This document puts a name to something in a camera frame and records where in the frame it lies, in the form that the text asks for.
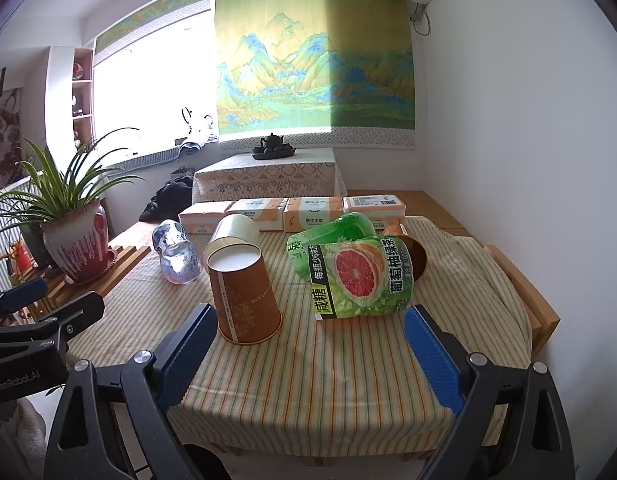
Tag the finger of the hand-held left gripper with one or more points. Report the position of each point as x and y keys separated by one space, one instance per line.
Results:
x=23 y=295
x=73 y=312

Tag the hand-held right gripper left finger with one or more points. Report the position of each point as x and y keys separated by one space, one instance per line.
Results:
x=188 y=356

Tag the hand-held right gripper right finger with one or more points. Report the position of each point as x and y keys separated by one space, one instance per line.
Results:
x=433 y=360

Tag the green grapefruit print cup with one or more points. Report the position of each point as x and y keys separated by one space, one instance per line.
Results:
x=358 y=275

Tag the brown patterned paper cup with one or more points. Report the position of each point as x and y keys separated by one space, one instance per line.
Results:
x=243 y=300

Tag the orange cup brown inside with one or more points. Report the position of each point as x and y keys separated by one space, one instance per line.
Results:
x=419 y=260

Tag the white paper cup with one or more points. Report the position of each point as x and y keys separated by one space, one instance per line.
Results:
x=233 y=231

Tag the red ornament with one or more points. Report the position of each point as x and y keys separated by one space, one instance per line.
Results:
x=22 y=257

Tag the potted spider plant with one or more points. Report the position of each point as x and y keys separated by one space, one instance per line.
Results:
x=73 y=240

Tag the wooden slatted tray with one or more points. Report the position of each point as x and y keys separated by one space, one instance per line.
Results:
x=128 y=260

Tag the wooden table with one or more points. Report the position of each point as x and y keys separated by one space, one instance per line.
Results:
x=521 y=280

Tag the striped tablecloth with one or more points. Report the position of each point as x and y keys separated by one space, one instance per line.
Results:
x=308 y=375

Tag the orange white tissue pack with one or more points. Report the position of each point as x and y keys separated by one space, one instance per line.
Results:
x=201 y=217
x=261 y=212
x=311 y=214
x=376 y=206

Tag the black bag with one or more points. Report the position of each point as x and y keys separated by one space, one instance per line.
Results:
x=168 y=197

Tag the green plastic bottle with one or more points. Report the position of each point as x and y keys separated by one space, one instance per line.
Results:
x=318 y=244

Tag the lace covered side table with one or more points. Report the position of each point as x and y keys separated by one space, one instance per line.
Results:
x=268 y=180

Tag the folded cloth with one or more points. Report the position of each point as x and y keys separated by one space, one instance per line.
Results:
x=198 y=144

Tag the dark tea tray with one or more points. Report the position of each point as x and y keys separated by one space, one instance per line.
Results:
x=273 y=155

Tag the dark teapot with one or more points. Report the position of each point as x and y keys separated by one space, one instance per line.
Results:
x=272 y=142

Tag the landscape print window blind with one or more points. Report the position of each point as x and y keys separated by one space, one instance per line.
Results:
x=153 y=20

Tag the ink painting wall scroll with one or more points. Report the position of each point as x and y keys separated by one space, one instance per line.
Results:
x=3 y=135

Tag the white wall shelf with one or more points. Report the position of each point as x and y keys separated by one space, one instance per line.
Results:
x=81 y=95

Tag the landscape painting wall hanging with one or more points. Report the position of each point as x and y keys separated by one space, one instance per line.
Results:
x=313 y=50

